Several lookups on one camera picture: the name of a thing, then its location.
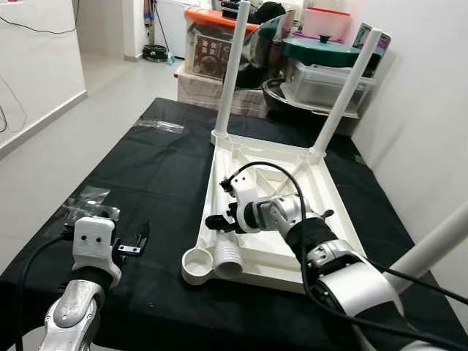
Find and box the white plastic table leg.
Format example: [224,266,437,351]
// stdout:
[386,205,468,293]
[311,28,383,159]
[207,172,247,279]
[212,1,252,141]

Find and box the flat clear tape patch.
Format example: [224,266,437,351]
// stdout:
[64,188,121,220]

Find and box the black tablecloth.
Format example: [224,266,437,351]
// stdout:
[0,97,458,351]

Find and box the white plastic table top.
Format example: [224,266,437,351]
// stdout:
[181,130,368,293]

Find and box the crumpled clear tape piece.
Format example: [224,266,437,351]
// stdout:
[135,119,186,135]

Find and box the patterned cloth covered bench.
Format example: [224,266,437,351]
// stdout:
[175,66,271,118]

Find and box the brown printed carton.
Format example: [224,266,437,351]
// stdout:
[192,33,233,78]

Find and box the clear plastic food container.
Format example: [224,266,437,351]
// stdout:
[284,60,377,110]

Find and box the shiny black plastic bag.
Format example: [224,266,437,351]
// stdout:
[241,2,297,87]

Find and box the green round pot lid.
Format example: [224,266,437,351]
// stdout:
[282,35,381,67]

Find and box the clear bin with orange lid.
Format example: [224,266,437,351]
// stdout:
[183,6,260,80]

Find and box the small black appliance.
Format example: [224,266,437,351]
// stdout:
[219,0,242,17]

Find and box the pink purple container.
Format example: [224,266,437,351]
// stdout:
[301,7,352,41]

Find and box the dark green tray with label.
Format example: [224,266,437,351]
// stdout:
[355,22,392,74]

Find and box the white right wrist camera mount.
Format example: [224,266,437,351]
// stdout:
[228,165,262,214]

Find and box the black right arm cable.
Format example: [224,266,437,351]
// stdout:
[238,161,468,351]

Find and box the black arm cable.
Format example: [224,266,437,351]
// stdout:
[15,233,78,351]
[238,161,468,351]

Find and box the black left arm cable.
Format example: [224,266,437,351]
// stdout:
[15,233,78,351]

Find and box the long black tether cable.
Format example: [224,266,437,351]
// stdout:
[373,260,468,304]

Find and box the thin black floor cable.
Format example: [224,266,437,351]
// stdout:
[0,15,78,35]
[0,73,30,134]

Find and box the black coiled hose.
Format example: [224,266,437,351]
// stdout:
[141,44,169,61]

